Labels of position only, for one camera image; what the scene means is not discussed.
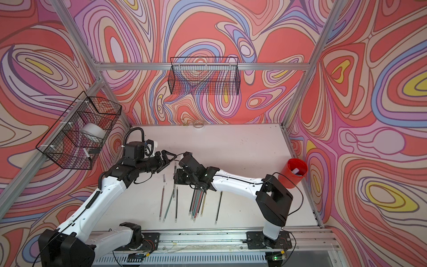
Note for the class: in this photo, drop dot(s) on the red plastic cup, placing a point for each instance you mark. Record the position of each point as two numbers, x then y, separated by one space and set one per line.
292 173

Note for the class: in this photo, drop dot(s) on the black pencil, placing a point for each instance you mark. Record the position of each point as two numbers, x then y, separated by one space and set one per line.
218 209

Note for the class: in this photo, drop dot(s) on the bundle of coloured pencils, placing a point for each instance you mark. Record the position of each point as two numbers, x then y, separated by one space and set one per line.
196 203

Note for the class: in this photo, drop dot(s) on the left wall wire basket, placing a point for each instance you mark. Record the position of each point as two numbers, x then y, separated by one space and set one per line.
63 143

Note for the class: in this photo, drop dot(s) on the white tape roll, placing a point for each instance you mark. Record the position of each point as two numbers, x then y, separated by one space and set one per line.
93 132

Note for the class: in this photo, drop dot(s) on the white marker in basket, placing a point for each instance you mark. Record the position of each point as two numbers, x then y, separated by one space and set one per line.
88 156

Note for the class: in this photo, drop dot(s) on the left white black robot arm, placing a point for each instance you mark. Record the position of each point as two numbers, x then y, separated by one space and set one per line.
69 245

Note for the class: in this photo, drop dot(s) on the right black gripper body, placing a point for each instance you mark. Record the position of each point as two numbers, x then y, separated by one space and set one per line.
183 178

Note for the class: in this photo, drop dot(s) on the back wall wire basket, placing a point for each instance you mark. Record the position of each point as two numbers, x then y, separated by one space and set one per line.
197 75

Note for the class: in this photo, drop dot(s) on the dark blue pencil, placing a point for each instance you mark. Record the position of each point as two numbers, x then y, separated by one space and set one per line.
176 204
174 182

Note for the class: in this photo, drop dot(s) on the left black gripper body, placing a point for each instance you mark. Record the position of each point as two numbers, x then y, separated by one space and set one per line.
154 164

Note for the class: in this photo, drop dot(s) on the wall wire basket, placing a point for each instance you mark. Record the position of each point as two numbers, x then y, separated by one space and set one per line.
63 143
197 75

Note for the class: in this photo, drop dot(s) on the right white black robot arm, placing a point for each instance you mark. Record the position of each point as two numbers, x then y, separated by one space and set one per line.
273 199

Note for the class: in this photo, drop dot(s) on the red pencil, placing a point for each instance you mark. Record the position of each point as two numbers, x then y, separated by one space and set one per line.
161 203

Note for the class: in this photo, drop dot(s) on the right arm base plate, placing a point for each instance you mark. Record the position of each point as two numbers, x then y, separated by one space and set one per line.
257 240

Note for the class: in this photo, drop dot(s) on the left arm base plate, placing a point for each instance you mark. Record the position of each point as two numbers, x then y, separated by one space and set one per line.
149 242

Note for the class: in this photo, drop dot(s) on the green pencil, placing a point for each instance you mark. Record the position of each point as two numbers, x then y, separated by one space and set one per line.
169 205

